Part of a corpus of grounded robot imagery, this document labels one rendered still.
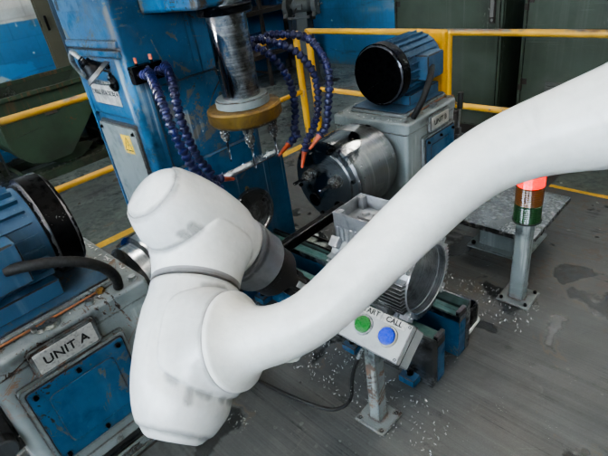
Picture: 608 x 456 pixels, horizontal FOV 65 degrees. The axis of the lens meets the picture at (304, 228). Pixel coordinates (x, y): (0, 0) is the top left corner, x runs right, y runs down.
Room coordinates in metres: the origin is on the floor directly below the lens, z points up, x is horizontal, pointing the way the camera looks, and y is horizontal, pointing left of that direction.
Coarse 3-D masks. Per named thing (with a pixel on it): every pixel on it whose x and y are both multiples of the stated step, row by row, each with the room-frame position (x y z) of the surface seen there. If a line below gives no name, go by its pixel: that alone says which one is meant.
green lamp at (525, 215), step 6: (516, 204) 0.93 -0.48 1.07; (516, 210) 0.92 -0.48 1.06; (522, 210) 0.91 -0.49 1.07; (528, 210) 0.90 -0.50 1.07; (534, 210) 0.90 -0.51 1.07; (540, 210) 0.90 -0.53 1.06; (516, 216) 0.92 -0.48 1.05; (522, 216) 0.91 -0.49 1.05; (528, 216) 0.90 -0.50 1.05; (534, 216) 0.90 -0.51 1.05; (540, 216) 0.90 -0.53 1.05; (522, 222) 0.91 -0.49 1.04; (528, 222) 0.90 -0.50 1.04; (534, 222) 0.90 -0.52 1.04
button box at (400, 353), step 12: (372, 312) 0.64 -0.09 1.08; (384, 312) 0.63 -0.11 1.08; (348, 324) 0.64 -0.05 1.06; (372, 324) 0.62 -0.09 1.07; (384, 324) 0.61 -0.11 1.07; (396, 324) 0.60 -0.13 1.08; (408, 324) 0.59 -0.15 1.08; (348, 336) 0.62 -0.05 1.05; (360, 336) 0.61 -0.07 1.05; (372, 336) 0.60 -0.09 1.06; (396, 336) 0.58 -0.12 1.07; (408, 336) 0.57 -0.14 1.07; (420, 336) 0.59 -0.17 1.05; (372, 348) 0.58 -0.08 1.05; (384, 348) 0.57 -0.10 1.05; (396, 348) 0.56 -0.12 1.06; (408, 348) 0.57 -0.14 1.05; (396, 360) 0.55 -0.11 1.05; (408, 360) 0.57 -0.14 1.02
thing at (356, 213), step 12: (348, 204) 0.93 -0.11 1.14; (360, 204) 0.95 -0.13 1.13; (372, 204) 0.94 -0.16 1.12; (384, 204) 0.92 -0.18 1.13; (336, 216) 0.89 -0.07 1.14; (348, 216) 0.87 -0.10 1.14; (360, 216) 0.89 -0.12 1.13; (372, 216) 0.88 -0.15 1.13; (336, 228) 0.89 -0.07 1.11; (348, 228) 0.87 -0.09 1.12; (360, 228) 0.85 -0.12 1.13; (348, 240) 0.87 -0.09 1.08
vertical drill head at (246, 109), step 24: (240, 0) 1.14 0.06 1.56; (216, 24) 1.12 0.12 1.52; (240, 24) 1.12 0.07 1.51; (216, 48) 1.12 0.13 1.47; (240, 48) 1.12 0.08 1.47; (240, 72) 1.11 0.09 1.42; (240, 96) 1.11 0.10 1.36; (264, 96) 1.13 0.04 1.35; (216, 120) 1.09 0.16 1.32; (240, 120) 1.07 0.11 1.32; (264, 120) 1.08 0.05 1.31
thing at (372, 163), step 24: (336, 144) 1.25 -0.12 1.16; (360, 144) 1.27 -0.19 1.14; (384, 144) 1.30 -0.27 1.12; (312, 168) 1.30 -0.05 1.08; (336, 168) 1.23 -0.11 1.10; (360, 168) 1.20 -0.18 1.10; (384, 168) 1.26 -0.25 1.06; (312, 192) 1.31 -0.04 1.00; (336, 192) 1.24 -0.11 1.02; (360, 192) 1.18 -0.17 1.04; (384, 192) 1.28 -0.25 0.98
